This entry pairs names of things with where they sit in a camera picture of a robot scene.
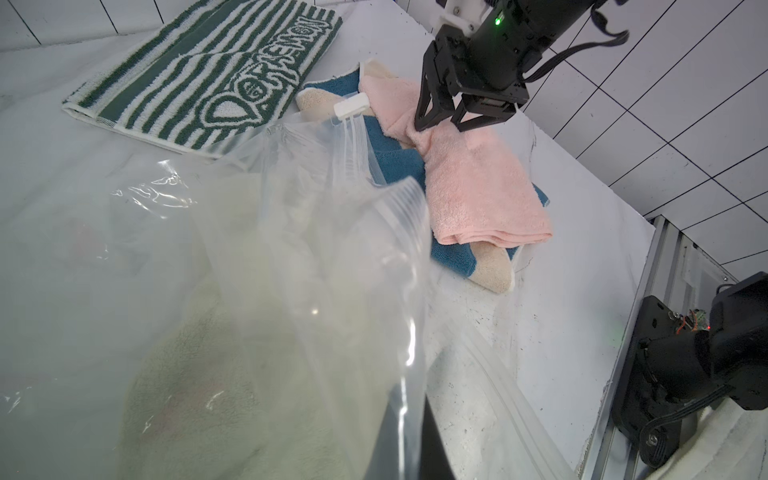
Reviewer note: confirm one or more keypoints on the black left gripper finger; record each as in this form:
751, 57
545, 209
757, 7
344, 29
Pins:
434, 463

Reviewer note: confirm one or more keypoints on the pink towel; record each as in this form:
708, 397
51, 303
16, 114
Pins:
476, 188

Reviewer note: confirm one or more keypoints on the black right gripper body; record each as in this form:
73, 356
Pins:
492, 61

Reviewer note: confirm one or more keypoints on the teal and beige towel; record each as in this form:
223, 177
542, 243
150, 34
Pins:
483, 263

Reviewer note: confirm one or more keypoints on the green white striped towel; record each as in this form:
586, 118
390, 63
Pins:
218, 70

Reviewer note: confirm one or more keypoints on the pale green towel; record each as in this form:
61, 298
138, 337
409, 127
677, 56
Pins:
299, 355

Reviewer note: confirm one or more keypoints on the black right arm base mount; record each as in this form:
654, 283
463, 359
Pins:
727, 358

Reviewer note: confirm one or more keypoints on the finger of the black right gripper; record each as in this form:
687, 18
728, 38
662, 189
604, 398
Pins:
475, 113
439, 87

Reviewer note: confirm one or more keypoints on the clear plastic vacuum bag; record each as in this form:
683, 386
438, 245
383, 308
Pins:
99, 253

